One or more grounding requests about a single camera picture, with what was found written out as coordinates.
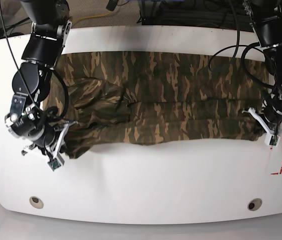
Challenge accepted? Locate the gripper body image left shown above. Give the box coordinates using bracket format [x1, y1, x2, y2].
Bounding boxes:
[29, 124, 63, 154]

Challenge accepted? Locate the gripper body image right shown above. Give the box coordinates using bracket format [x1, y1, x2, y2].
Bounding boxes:
[262, 99, 282, 124]

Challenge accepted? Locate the camouflage T-shirt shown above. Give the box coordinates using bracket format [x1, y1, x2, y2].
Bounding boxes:
[42, 51, 263, 159]

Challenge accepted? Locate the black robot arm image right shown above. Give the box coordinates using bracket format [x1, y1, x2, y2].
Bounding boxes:
[240, 0, 282, 124]

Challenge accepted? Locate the black robot arm image left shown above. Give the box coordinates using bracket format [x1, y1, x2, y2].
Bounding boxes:
[5, 0, 72, 157]

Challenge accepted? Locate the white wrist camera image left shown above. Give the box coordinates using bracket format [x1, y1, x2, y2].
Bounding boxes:
[21, 120, 78, 172]

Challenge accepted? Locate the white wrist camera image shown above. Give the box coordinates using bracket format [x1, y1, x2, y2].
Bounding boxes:
[241, 107, 282, 149]
[21, 120, 78, 172]

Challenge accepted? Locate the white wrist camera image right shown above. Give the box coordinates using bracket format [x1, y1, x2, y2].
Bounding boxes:
[241, 107, 282, 149]

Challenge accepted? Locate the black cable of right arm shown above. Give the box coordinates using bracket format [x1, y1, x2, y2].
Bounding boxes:
[40, 72, 70, 121]

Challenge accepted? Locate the left table cable grommet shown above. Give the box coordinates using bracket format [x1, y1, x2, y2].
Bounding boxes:
[29, 196, 44, 209]

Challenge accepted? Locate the table cable grommet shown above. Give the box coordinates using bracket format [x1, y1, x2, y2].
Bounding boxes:
[29, 196, 44, 209]
[247, 198, 263, 212]

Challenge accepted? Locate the right table cable grommet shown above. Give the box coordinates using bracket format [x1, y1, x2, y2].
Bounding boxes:
[247, 198, 263, 212]

